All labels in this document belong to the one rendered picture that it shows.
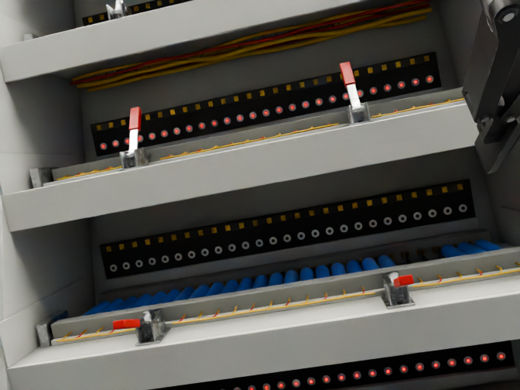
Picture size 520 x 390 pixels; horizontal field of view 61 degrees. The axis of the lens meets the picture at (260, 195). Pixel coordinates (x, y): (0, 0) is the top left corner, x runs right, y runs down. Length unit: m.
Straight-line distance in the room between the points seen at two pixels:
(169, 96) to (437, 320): 0.53
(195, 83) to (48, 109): 0.23
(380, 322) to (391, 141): 0.19
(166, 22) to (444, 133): 0.35
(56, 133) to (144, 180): 0.25
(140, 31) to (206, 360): 0.39
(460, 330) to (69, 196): 0.44
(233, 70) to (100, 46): 0.24
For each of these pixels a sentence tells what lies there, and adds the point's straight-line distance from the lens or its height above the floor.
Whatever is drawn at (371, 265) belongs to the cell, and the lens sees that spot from 0.56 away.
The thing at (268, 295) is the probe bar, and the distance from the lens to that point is 0.51.
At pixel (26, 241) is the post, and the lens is 0.62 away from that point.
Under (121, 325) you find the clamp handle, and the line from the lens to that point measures 0.45.
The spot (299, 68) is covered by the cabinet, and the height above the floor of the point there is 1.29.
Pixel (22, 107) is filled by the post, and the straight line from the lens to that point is 0.68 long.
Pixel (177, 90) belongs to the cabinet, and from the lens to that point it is 0.77.
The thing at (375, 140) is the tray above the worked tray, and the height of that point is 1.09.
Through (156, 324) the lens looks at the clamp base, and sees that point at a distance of 0.51.
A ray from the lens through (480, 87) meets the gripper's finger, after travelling 0.29.
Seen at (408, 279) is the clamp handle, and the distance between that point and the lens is 0.41.
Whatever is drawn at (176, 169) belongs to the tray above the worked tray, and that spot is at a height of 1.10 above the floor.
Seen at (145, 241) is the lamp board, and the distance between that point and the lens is 0.68.
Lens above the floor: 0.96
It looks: 12 degrees up
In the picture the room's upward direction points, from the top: 9 degrees counter-clockwise
